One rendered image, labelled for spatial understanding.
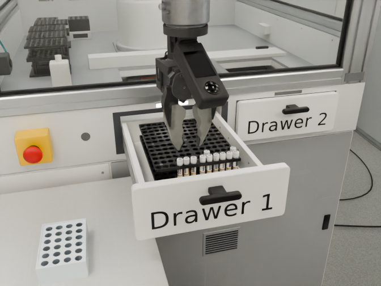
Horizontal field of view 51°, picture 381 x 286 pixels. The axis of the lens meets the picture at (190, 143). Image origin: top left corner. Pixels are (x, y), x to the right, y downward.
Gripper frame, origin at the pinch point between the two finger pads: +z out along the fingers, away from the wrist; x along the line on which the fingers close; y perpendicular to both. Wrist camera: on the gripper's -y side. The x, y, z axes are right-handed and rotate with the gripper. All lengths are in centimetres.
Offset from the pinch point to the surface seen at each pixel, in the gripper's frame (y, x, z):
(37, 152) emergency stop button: 26.1, 24.9, 9.6
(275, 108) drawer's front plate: 22.4, -34.5, 7.5
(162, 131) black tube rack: 21.9, -2.6, 7.8
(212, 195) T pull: -7.7, -0.7, 6.5
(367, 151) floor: 114, -184, 98
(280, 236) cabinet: 23, -42, 53
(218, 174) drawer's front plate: -4.4, -3.5, 4.9
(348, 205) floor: 71, -127, 98
